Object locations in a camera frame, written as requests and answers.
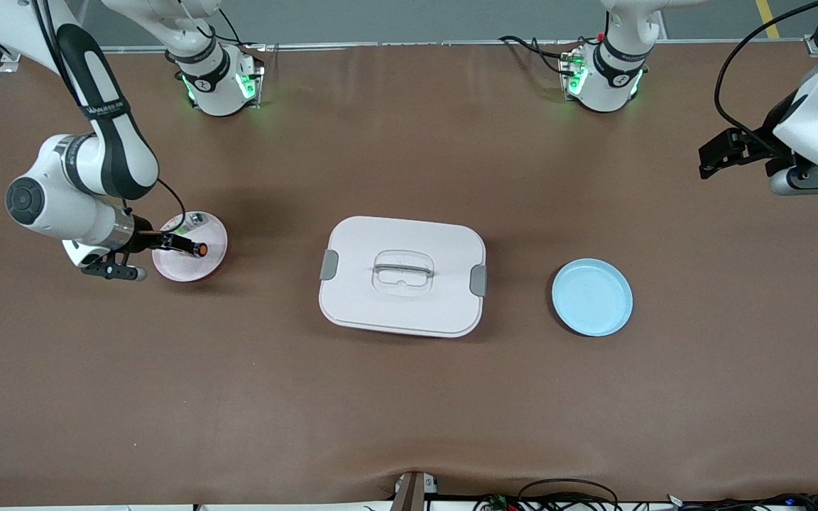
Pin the green push button switch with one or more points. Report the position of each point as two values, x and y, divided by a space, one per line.
189 226

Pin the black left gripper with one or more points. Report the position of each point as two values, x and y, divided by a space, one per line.
758 139

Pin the pink round plate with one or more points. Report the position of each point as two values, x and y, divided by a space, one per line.
196 271

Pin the camera mount post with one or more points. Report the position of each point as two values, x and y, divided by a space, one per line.
412 493

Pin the grey box latch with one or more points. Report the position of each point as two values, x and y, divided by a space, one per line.
329 265
478 280

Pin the white lidded storage box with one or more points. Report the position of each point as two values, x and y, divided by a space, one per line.
380 312

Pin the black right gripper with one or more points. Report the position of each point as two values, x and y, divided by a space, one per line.
145 241

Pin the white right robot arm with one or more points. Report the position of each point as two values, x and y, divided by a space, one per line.
61 206

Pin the light blue round plate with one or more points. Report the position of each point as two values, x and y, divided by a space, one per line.
592 298

